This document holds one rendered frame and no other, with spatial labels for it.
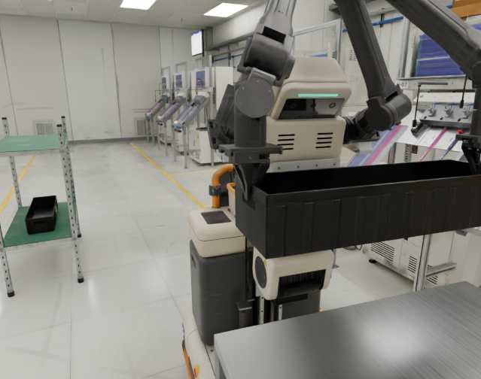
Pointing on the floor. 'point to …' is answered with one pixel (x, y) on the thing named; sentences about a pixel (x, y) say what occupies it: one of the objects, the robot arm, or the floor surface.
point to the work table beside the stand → (370, 340)
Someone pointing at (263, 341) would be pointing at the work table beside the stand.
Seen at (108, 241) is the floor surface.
